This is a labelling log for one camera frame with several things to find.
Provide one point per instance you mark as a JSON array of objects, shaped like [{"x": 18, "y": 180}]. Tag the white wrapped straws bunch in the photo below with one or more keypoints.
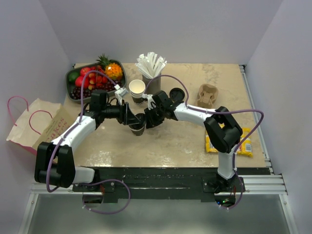
[{"x": 151, "y": 64}]

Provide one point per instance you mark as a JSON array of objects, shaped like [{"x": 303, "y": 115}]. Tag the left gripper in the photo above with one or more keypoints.
[{"x": 126, "y": 116}]

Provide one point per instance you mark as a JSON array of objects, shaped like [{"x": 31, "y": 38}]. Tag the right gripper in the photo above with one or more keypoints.
[{"x": 151, "y": 122}]

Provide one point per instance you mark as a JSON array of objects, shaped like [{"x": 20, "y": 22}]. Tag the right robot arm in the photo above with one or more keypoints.
[{"x": 223, "y": 130}]

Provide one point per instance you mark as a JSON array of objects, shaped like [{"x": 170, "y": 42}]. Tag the grey straw holder cup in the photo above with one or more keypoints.
[{"x": 153, "y": 86}]

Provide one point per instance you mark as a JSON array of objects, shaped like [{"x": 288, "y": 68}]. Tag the cardboard cup carrier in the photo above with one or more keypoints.
[{"x": 207, "y": 96}]

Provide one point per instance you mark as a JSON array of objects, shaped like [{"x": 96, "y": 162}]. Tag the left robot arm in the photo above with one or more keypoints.
[{"x": 55, "y": 160}]

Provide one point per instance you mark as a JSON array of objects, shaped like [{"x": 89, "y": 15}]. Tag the red apple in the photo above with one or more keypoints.
[
  {"x": 79, "y": 82},
  {"x": 84, "y": 71}
]

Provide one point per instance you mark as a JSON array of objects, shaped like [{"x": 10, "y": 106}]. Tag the green lime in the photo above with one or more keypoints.
[{"x": 73, "y": 76}]

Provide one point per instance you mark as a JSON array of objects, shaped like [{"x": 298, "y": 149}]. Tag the stack of paper cups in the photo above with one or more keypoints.
[{"x": 137, "y": 89}]

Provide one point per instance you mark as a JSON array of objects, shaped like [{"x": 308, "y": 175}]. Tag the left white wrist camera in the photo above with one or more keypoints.
[{"x": 120, "y": 93}]

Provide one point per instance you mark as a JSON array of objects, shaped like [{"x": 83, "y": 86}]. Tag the black plastic cup lid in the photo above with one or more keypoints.
[{"x": 142, "y": 120}]

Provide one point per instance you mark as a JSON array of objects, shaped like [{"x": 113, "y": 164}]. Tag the black paper coffee cup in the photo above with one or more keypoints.
[{"x": 137, "y": 129}]

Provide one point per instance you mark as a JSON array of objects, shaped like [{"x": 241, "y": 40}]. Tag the aluminium frame rail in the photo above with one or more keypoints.
[{"x": 262, "y": 209}]

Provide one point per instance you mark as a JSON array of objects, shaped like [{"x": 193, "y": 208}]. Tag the yellow snack bag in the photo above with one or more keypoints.
[{"x": 245, "y": 149}]

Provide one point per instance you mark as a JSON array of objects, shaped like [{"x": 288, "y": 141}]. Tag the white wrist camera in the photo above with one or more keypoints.
[
  {"x": 120, "y": 93},
  {"x": 150, "y": 101}
]

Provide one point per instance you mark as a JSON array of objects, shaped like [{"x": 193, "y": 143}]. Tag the small pineapple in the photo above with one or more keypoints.
[{"x": 104, "y": 62}]

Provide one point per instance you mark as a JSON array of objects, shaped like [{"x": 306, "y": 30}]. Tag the red apple lower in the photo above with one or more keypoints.
[{"x": 79, "y": 82}]

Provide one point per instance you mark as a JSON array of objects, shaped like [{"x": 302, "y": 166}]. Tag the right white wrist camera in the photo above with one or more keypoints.
[{"x": 150, "y": 101}]

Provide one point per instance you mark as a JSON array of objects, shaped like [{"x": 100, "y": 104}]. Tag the grey fruit tray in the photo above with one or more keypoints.
[{"x": 93, "y": 82}]

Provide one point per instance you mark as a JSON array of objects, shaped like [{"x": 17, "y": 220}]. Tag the brown paper bag pink handles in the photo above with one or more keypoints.
[{"x": 41, "y": 121}]

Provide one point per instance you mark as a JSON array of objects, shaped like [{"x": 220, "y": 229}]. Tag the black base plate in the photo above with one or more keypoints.
[{"x": 197, "y": 183}]

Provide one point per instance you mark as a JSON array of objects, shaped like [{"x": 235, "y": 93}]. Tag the orange spiky fruit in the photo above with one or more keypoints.
[{"x": 114, "y": 71}]

